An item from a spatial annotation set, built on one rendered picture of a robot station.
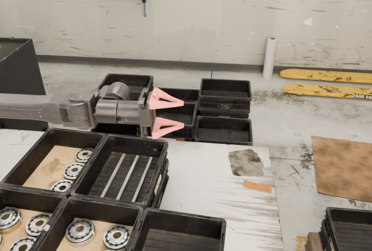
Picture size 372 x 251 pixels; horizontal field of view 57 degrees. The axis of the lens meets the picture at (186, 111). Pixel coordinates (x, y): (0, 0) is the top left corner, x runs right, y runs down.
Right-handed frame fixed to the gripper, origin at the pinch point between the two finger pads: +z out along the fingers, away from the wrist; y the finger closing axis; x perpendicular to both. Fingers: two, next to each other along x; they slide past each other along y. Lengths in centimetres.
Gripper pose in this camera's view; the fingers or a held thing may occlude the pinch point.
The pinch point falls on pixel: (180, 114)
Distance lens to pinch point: 80.4
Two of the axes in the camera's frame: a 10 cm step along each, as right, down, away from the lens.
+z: 10.0, 0.5, -0.8
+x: -0.9, 5.5, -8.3
